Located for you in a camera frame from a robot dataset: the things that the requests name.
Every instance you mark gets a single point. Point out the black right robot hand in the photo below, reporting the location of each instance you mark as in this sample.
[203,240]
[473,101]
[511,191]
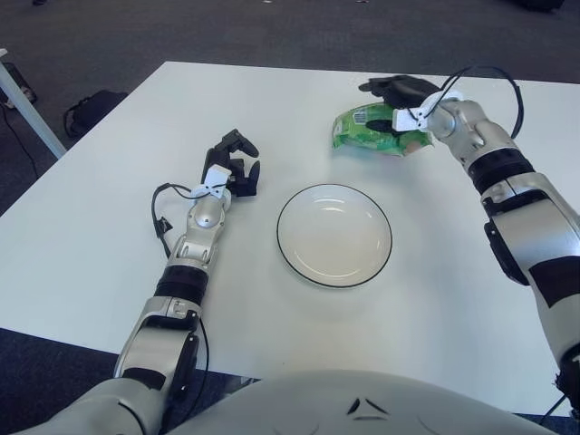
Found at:
[403,90]

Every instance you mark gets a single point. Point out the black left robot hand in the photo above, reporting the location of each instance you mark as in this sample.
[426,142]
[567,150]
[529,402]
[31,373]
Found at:
[244,181]

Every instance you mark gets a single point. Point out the green snack bag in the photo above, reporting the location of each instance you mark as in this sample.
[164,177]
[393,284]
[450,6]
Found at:
[358,138]

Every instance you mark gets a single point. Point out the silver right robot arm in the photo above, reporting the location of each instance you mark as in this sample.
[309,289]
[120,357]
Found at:
[498,158]

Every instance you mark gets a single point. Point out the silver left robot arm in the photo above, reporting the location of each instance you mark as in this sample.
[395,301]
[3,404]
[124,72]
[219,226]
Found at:
[195,254]

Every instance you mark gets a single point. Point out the white plate with black rim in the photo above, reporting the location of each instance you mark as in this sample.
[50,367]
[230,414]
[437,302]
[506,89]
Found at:
[334,235]

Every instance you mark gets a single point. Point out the black bag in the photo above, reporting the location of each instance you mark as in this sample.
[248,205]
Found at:
[95,111]

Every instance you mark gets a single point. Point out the white table leg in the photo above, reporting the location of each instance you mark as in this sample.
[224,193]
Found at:
[29,113]

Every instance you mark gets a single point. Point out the grey robot torso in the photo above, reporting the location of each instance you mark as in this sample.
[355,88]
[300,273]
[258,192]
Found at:
[326,403]

